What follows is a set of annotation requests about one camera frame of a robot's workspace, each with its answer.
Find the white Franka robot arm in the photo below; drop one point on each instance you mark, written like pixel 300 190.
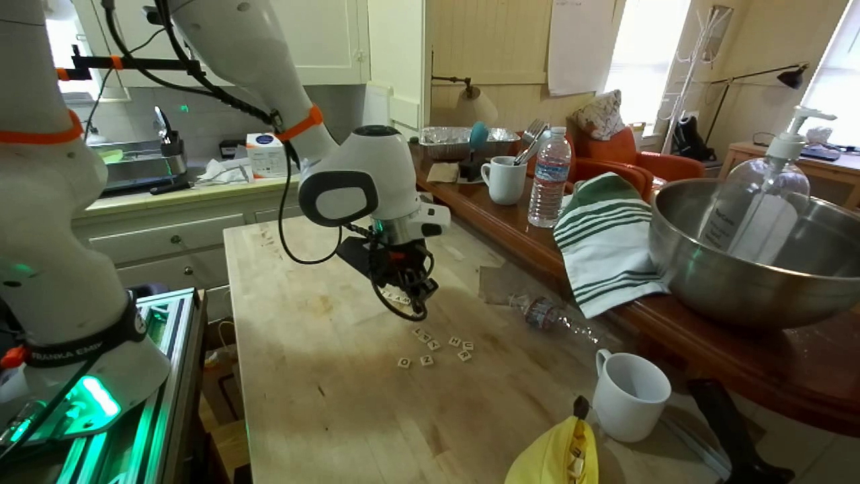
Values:
pixel 54 233

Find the white paper sheet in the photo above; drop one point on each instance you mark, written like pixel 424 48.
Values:
pixel 582 44

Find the bright window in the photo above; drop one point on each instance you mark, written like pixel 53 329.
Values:
pixel 648 56
pixel 838 71

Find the white letter tile L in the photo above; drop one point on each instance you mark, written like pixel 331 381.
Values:
pixel 421 333

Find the orange armchair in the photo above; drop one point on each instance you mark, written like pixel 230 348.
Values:
pixel 672 166

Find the aluminium foil tray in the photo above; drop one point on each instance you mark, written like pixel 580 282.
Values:
pixel 445 135

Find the white letter tile Z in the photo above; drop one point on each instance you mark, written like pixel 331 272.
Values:
pixel 426 362

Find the crumpled clear plastic bottle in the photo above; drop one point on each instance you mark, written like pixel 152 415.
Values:
pixel 553 315

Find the wooden desk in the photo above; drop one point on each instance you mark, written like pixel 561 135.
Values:
pixel 834 175

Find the black kitchen faucet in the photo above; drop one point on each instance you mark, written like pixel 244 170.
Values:
pixel 174 153

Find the black boot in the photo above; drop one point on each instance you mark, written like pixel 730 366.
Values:
pixel 693 138

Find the white shade lamp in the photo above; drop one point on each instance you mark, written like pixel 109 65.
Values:
pixel 474 107

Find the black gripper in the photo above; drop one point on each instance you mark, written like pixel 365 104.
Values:
pixel 398 259

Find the white wall cabinet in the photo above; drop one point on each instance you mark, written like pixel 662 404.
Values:
pixel 331 37

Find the dark wooden side table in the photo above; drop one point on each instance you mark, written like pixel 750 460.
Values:
pixel 770 360

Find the black camera mount rod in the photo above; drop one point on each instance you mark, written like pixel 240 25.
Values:
pixel 152 64

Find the patterned cushion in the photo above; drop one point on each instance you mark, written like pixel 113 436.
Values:
pixel 598 114

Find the stainless steel mixing bowl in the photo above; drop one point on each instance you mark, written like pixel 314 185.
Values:
pixel 753 271

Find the green striped white towel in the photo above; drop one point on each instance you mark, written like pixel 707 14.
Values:
pixel 609 243

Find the black stand leg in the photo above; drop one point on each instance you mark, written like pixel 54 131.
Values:
pixel 734 432

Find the brown paper sheet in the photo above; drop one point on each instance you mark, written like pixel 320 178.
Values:
pixel 443 173

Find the white crumpled cloth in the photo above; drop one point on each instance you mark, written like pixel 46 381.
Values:
pixel 224 170

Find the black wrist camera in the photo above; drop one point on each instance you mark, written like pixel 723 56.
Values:
pixel 359 252

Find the clear pump soap dispenser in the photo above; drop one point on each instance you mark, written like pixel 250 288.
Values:
pixel 761 205

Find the white round container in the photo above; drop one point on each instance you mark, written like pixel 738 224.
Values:
pixel 264 154

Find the yellow banana shaped dish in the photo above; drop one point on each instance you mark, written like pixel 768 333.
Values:
pixel 546 459

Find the white ceramic mug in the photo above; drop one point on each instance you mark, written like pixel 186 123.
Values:
pixel 633 399
pixel 504 178

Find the metal robot base stand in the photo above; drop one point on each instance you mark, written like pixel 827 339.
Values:
pixel 135 395

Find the white letter tile O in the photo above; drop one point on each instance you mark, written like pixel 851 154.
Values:
pixel 405 364

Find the clear plastic water bottle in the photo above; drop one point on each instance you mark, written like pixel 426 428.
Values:
pixel 549 178

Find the white kitchen counter cabinet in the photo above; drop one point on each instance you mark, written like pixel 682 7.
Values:
pixel 171 243

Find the white letter tile A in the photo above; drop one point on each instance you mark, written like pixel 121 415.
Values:
pixel 392 294

